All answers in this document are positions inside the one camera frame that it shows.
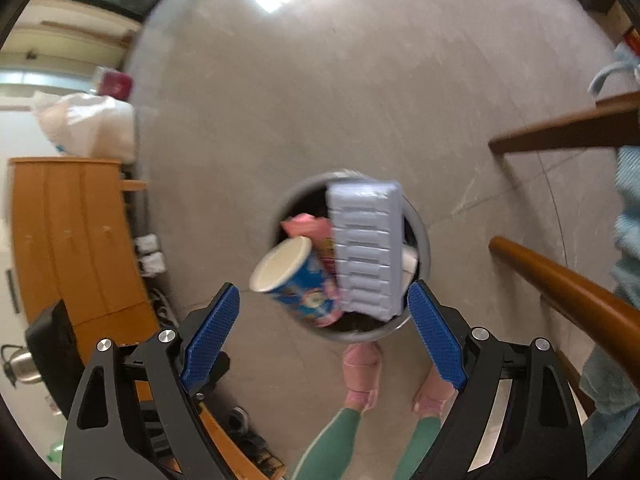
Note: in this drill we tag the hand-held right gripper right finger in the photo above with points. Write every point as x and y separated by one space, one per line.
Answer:
440 345

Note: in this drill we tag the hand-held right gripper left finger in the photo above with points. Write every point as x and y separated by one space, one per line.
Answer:
210 337

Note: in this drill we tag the grey round trash bin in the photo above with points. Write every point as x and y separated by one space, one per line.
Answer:
422 245

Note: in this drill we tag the blue printed paper cup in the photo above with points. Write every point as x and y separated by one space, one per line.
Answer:
300 285

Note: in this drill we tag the light purple plastic tray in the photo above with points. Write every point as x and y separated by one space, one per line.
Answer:
367 250

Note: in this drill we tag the pink snack wrapper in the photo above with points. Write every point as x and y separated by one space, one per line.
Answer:
312 227

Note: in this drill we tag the pink right slipper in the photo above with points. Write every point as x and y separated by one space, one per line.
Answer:
432 392

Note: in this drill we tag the pink slipper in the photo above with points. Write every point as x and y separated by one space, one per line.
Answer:
432 392
362 372

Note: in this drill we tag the pink left slipper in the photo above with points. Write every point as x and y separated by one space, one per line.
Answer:
362 372

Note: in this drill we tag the dark shoe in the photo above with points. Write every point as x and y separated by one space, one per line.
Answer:
260 452
239 419

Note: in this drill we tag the white shoe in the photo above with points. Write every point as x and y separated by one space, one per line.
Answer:
147 244
152 262

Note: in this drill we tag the person's right leg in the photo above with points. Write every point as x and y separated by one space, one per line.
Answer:
417 447

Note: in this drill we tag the person's leg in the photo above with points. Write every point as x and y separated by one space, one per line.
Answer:
417 447
327 445

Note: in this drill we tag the person's left leg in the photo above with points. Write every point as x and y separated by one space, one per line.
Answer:
327 445

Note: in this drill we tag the black box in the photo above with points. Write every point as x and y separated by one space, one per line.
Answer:
55 355

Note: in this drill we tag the orange wooden cabinet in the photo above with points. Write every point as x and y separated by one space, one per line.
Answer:
75 240

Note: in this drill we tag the metal kettle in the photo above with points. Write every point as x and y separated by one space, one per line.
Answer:
20 365

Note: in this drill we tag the white plastic bag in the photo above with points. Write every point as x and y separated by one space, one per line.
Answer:
90 125

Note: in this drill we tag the red box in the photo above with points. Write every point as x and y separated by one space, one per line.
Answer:
116 84

